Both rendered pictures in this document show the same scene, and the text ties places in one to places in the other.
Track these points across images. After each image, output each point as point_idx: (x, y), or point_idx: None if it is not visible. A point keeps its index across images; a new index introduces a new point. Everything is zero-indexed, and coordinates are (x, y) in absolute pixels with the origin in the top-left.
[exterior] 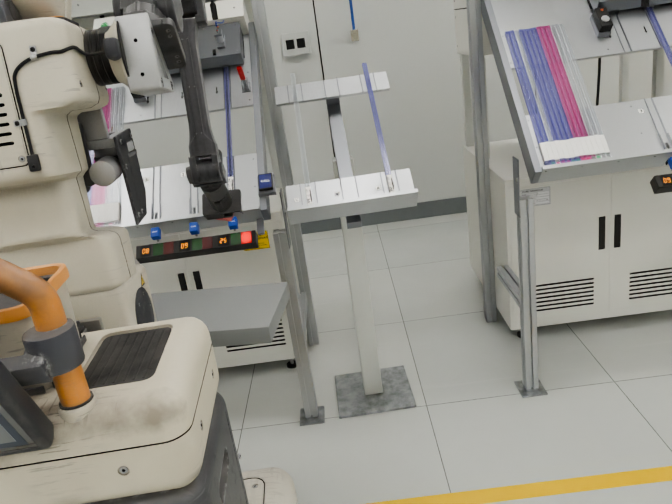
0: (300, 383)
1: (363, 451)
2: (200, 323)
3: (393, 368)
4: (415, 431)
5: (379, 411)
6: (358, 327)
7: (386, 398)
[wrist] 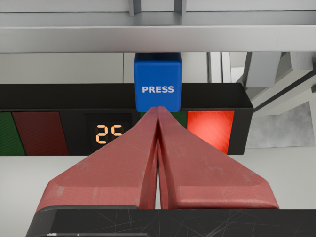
0: None
1: None
2: None
3: None
4: (311, 187)
5: (274, 147)
6: (304, 92)
7: (283, 126)
